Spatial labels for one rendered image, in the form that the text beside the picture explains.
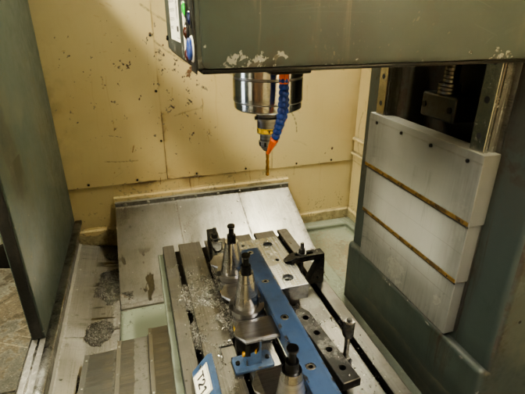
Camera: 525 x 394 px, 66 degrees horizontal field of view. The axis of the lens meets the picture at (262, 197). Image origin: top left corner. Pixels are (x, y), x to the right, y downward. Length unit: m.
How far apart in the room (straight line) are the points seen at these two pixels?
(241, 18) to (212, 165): 1.50
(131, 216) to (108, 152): 0.32
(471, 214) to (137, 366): 1.03
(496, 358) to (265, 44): 0.95
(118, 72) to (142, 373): 1.21
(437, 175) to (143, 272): 1.25
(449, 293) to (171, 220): 1.29
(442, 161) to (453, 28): 0.44
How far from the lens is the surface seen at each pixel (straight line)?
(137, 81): 1.92
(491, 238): 1.10
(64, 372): 1.52
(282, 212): 2.07
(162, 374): 1.30
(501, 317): 1.15
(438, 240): 1.18
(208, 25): 0.58
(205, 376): 1.01
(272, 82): 0.88
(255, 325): 0.72
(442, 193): 1.12
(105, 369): 1.43
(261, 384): 0.63
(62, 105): 1.96
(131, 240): 1.94
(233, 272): 0.81
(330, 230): 2.34
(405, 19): 0.70
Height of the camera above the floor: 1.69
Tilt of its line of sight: 24 degrees down
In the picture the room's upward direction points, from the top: straight up
